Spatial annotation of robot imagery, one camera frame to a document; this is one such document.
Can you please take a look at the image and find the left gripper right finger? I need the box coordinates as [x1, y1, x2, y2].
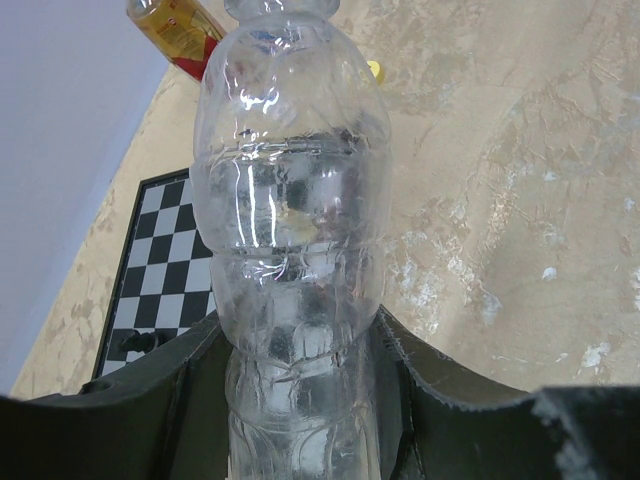
[370, 307, 639, 479]

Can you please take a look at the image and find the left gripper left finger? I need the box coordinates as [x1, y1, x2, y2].
[1, 314, 231, 479]

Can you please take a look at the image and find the clear crushed plastic bottle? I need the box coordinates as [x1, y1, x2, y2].
[190, 1, 392, 479]

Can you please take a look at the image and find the yellow bottle cap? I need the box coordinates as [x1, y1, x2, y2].
[367, 60, 385, 85]

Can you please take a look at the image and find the amber red label bottle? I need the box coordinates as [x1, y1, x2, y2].
[126, 0, 226, 82]

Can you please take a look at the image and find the black chess piece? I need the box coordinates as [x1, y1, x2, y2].
[118, 330, 167, 354]

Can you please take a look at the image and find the black white chessboard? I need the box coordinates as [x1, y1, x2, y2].
[93, 169, 216, 378]

